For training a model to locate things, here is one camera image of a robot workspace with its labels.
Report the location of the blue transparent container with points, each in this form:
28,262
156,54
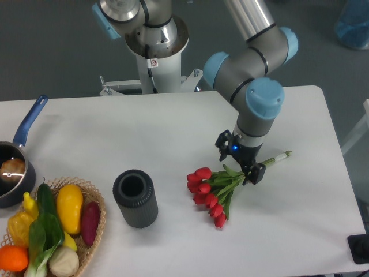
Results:
351,27

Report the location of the blue handled saucepan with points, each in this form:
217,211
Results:
18,175

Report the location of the red tulip bouquet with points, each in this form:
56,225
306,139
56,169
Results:
214,189

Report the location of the purple sweet potato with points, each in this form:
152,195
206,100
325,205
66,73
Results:
89,222

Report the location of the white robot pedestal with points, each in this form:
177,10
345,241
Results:
158,56

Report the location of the orange fruit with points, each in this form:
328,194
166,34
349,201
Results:
14,258

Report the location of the beige garlic bulb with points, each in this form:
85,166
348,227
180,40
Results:
64,262

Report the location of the woven wicker basket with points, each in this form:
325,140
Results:
85,253

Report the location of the dark grey ribbed vase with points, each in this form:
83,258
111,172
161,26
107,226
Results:
134,193

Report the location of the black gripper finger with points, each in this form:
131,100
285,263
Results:
254,173
222,143

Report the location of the white frame at right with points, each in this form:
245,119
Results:
357,132

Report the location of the yellow bell pepper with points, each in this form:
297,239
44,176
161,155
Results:
18,226

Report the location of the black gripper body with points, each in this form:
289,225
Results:
244,149

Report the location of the green bok choy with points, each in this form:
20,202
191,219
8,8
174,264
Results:
45,235

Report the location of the black device at edge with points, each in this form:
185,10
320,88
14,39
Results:
358,245

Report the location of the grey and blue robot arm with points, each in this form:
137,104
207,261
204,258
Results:
241,80

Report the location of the yellow banana piece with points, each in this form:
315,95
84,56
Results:
69,242

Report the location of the dark green cucumber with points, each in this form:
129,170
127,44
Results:
45,200

